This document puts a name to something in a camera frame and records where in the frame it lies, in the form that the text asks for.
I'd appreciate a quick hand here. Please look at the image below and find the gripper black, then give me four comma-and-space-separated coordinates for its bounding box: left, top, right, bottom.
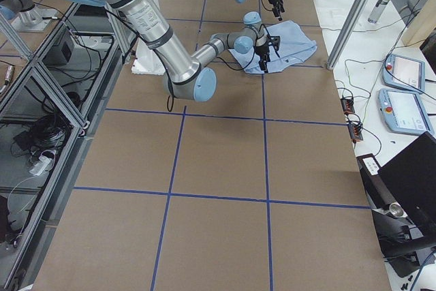
255, 44, 270, 72
268, 0, 284, 20

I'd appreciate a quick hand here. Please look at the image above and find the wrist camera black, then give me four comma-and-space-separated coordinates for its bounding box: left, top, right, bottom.
268, 35, 281, 58

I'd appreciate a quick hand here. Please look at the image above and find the near teach pendant blue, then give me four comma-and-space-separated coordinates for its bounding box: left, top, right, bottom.
378, 89, 434, 136

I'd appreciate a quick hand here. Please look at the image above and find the teach pendant blue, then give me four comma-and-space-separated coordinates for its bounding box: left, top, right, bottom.
383, 54, 425, 93
378, 89, 434, 136

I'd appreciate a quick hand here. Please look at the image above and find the light blue t-shirt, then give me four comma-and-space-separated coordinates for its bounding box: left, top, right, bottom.
229, 20, 317, 74

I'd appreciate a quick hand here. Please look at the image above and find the black laptop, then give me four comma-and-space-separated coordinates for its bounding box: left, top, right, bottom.
357, 132, 435, 277

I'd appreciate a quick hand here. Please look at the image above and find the far teach pendant blue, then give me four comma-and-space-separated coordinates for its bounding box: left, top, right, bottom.
383, 54, 425, 93

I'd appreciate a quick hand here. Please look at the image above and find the white camera pillar with base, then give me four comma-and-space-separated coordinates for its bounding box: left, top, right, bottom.
131, 0, 165, 76

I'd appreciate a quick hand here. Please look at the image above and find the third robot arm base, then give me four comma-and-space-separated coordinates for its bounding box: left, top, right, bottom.
1, 0, 57, 33

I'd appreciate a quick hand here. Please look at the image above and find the aluminium frame post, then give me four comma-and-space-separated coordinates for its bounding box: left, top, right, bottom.
326, 0, 368, 70

